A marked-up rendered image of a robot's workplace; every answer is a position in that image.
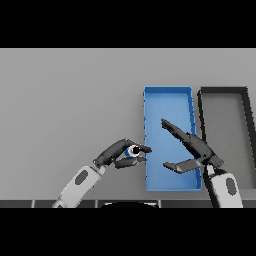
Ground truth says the blue pipe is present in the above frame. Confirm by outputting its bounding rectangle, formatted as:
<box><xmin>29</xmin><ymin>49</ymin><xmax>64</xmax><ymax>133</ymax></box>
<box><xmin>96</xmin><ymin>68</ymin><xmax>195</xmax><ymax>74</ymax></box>
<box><xmin>124</xmin><ymin>144</ymin><xmax>142</xmax><ymax>158</ymax></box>

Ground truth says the dark grey bin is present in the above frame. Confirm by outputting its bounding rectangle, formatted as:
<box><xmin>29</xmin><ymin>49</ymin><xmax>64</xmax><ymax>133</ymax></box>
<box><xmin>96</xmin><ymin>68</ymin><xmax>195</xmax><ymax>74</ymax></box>
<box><xmin>197</xmin><ymin>86</ymin><xmax>256</xmax><ymax>192</ymax></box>

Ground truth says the right dark grey robot hand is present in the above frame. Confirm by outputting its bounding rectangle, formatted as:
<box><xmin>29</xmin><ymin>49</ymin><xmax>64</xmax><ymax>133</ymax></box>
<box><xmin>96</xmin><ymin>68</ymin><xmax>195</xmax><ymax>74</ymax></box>
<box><xmin>160</xmin><ymin>117</ymin><xmax>226</xmax><ymax>175</ymax></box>

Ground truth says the blue bin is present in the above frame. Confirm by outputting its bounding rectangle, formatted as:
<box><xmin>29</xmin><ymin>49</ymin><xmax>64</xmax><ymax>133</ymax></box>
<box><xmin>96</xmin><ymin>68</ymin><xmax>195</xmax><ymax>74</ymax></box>
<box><xmin>142</xmin><ymin>85</ymin><xmax>203</xmax><ymax>193</ymax></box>

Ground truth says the left dark grey robot hand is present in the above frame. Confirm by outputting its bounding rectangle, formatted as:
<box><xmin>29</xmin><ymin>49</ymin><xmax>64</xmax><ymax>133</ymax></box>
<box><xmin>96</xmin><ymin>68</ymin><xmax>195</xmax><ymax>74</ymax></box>
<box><xmin>92</xmin><ymin>138</ymin><xmax>153</xmax><ymax>170</ymax></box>

